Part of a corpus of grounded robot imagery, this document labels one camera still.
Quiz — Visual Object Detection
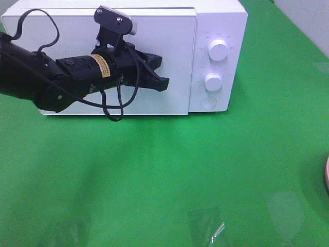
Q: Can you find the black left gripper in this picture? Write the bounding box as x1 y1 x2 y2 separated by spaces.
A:
92 5 169 92

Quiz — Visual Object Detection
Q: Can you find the white microwave knob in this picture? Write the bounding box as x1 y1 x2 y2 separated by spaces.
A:
207 38 229 61
204 73 223 92

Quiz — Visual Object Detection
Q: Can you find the round white door button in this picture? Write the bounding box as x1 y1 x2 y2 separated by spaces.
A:
201 96 216 109

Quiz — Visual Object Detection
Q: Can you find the pink round plate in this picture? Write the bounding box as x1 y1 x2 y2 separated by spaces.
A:
324 158 329 192

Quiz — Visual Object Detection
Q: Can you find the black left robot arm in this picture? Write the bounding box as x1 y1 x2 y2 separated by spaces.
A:
1 7 162 116

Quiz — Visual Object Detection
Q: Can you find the white microwave oven body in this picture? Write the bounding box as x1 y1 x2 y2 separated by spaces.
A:
1 1 248 114

